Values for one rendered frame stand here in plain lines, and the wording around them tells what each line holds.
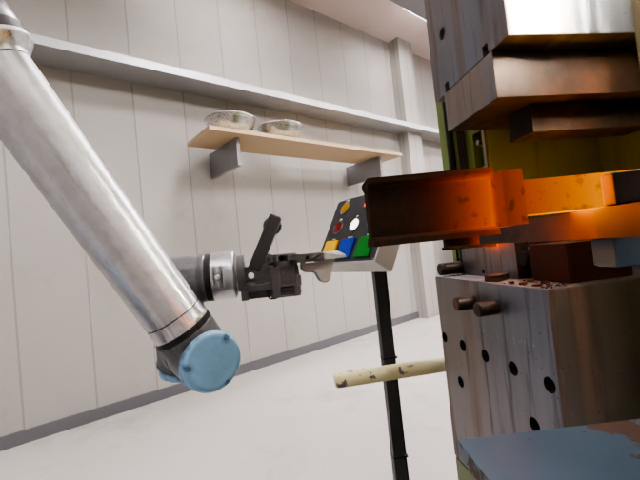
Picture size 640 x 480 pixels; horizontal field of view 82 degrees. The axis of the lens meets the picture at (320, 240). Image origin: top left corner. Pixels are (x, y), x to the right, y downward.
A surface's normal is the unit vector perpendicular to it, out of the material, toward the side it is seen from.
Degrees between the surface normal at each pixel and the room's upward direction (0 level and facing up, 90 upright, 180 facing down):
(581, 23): 90
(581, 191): 90
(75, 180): 93
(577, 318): 90
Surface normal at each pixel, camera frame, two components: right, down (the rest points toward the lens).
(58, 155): 0.48, -0.02
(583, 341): 0.14, -0.04
